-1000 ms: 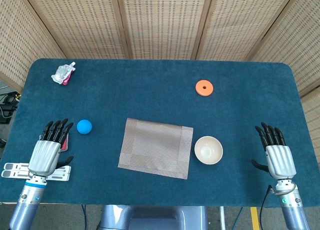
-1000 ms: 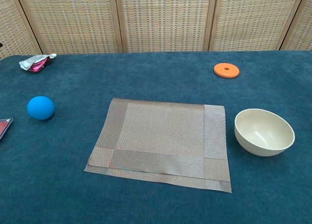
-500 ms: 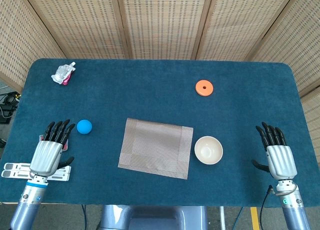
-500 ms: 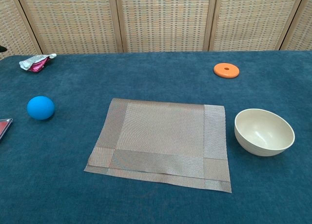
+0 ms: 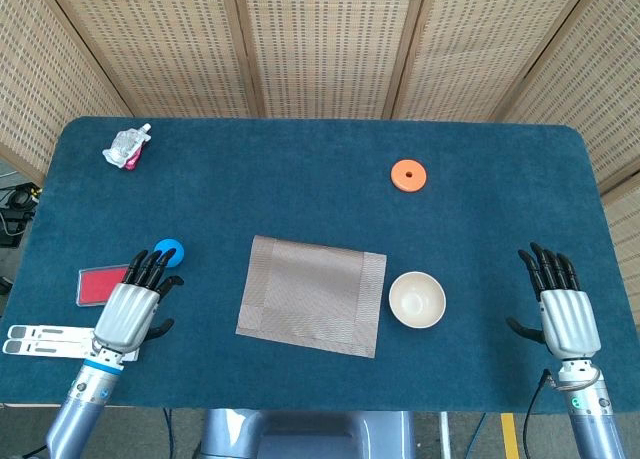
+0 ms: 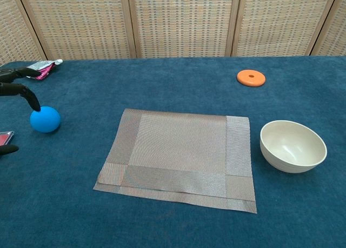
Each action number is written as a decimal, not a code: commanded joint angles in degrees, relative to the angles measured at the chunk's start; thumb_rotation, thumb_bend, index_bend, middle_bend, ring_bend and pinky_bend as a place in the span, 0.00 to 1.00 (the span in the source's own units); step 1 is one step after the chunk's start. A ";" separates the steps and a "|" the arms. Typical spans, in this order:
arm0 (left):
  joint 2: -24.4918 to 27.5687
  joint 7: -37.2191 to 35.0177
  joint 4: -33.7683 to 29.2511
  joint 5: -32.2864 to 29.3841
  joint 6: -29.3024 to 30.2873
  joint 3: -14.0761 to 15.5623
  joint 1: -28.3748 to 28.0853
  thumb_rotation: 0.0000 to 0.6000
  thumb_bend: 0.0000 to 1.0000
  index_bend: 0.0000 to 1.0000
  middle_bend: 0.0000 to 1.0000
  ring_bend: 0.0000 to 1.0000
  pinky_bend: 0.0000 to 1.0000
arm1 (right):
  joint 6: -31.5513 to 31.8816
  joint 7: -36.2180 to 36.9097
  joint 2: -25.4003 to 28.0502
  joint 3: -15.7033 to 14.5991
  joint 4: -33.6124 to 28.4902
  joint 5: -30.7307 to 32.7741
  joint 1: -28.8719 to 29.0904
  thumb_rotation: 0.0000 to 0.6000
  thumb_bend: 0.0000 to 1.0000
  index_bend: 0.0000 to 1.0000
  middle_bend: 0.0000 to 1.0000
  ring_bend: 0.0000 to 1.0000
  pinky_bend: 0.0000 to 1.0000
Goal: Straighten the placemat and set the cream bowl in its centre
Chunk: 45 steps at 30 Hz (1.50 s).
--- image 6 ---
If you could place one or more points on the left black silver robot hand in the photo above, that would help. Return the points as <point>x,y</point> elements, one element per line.
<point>27,92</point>

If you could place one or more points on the woven grey placemat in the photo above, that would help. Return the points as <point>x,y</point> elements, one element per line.
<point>175,150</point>

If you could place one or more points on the cream round bowl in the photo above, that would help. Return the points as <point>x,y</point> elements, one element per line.
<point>292,161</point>

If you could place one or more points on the silver pink spout pouch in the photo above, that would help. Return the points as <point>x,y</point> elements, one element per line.
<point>44,66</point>

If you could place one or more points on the blue ball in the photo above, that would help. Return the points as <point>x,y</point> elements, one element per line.
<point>46,121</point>

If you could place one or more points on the red pad in clear case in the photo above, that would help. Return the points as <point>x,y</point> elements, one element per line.
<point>5,138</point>

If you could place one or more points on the woven rattan screen panel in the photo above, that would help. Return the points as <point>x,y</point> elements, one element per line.
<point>13,29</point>
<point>281,23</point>
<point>335,34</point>
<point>183,23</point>
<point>78,23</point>

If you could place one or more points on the blue velvet table cover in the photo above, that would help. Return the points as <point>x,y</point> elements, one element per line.
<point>162,83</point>

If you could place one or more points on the orange disc with hole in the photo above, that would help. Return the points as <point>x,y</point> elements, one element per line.
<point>244,80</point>

